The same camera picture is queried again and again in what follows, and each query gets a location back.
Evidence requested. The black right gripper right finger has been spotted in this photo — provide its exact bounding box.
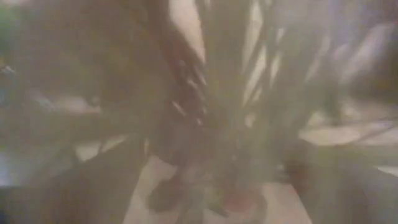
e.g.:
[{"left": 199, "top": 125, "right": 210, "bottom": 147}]
[{"left": 285, "top": 155, "right": 398, "bottom": 224}]

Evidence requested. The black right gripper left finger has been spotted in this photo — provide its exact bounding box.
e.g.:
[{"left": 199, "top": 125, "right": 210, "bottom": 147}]
[{"left": 0, "top": 139, "right": 147, "bottom": 224}]

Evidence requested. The pink veined flower spray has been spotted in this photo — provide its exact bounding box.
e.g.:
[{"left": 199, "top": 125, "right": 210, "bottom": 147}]
[{"left": 198, "top": 0, "right": 312, "bottom": 194}]

